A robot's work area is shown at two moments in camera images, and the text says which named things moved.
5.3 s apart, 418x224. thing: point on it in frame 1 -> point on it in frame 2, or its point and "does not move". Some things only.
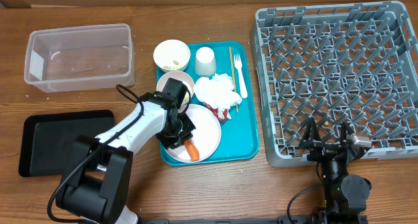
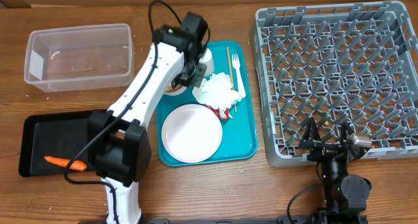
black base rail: x=305 y=219 does not move
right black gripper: x=321 y=149 does not move
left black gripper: x=187 y=132 -> x=195 y=79
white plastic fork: x=238 y=65 does not move
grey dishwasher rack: x=355 y=63 does not move
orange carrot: x=191 y=150 -> x=76 y=164
